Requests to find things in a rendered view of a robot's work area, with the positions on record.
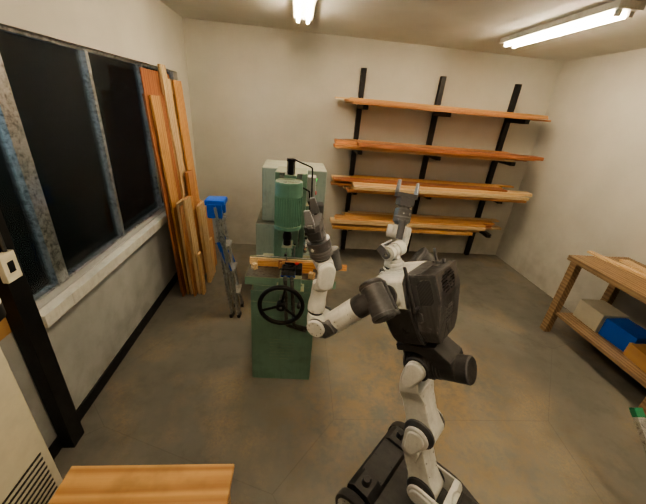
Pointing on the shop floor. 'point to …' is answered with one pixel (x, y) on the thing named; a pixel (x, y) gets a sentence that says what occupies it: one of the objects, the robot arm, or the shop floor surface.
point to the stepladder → (216, 207)
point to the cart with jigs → (146, 484)
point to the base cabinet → (279, 346)
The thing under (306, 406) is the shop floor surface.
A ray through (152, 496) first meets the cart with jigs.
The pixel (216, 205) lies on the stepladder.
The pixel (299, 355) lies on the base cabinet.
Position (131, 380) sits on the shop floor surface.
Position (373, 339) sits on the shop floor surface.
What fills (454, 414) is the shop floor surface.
